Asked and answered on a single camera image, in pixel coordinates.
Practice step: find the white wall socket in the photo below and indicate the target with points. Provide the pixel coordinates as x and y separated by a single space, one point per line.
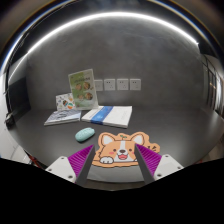
122 84
135 84
109 84
98 85

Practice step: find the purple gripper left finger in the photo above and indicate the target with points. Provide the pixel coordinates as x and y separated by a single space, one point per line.
74 168

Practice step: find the corgi dog mouse pad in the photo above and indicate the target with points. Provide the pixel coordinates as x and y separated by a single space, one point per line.
119 150

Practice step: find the green food menu card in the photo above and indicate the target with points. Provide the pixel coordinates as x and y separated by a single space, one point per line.
83 89

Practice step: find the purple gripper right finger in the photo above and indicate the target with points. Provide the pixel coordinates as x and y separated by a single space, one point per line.
154 166

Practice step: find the curved ceiling light strip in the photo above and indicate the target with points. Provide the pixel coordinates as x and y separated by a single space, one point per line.
93 17

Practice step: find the teal computer mouse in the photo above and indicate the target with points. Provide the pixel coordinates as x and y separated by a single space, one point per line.
84 134

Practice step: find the white wall socket right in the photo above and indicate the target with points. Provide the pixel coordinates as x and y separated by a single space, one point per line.
135 84

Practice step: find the small colourful sticker card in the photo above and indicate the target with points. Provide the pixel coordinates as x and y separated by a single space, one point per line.
65 102

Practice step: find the grey patterned book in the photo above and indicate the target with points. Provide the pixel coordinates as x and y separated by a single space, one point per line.
62 117

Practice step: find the white wall socket left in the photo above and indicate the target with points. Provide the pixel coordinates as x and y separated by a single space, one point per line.
98 85

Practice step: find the dark monitor at left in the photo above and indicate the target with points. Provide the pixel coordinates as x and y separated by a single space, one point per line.
17 101

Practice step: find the white book with blue band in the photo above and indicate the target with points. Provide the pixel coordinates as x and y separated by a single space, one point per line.
115 116

